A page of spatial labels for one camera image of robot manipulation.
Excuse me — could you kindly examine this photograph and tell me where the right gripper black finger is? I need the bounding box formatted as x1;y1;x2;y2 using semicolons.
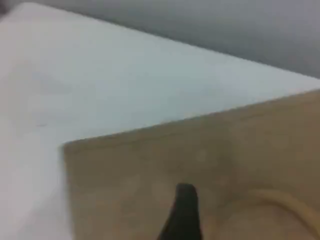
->
156;182;203;240

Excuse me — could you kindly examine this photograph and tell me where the brown jute tote bag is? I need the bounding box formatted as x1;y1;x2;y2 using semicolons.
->
61;88;320;240

